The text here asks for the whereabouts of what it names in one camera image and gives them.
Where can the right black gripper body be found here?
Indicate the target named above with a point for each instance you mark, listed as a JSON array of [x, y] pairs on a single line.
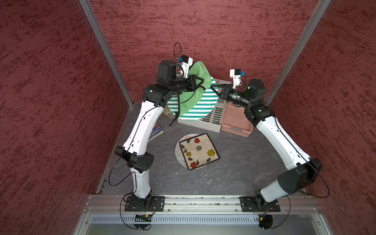
[[238, 97]]

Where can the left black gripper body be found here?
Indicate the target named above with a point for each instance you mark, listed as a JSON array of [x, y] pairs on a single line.
[[182, 84]]

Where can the green striped round plate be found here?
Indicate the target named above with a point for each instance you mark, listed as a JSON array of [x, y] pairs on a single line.
[[204, 106]]

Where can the green microfiber cloth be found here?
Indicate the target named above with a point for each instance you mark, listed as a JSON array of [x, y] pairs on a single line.
[[191, 98]]

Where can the square floral plate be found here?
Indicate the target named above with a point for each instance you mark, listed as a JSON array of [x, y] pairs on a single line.
[[198, 151]]

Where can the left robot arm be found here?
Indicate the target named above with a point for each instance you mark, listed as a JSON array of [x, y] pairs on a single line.
[[172, 79]]

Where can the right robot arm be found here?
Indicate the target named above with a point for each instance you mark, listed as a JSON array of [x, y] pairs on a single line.
[[302, 170]]

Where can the pink plastic basket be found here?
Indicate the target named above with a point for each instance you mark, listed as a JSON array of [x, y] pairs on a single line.
[[235, 121]]

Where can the white magazine file organizer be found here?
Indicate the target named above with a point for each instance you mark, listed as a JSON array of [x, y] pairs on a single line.
[[212, 121]]

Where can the floral patterned booklet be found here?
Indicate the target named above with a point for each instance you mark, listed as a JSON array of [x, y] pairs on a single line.
[[166, 112]]

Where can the blue sunset book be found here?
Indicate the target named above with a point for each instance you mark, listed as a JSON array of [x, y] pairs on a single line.
[[156, 131]]

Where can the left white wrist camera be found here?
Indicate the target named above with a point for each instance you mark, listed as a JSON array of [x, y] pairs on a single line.
[[186, 63]]

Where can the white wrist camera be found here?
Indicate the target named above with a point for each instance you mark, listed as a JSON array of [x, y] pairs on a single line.
[[186, 63], [236, 75]]

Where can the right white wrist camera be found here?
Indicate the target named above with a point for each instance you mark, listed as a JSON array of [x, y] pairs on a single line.
[[236, 75]]

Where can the left aluminium corner post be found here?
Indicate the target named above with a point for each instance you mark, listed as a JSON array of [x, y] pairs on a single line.
[[90, 15]]

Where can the aluminium corner post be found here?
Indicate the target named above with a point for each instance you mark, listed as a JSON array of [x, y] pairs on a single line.
[[302, 41], [90, 15]]

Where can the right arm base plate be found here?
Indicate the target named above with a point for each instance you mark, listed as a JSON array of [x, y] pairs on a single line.
[[257, 204]]

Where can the aluminium mounting rail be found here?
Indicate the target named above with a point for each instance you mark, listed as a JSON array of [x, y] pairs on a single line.
[[206, 204]]

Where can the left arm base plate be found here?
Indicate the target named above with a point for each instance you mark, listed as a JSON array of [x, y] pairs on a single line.
[[149, 204]]

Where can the right aluminium corner post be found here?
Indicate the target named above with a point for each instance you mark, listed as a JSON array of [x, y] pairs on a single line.
[[302, 41]]

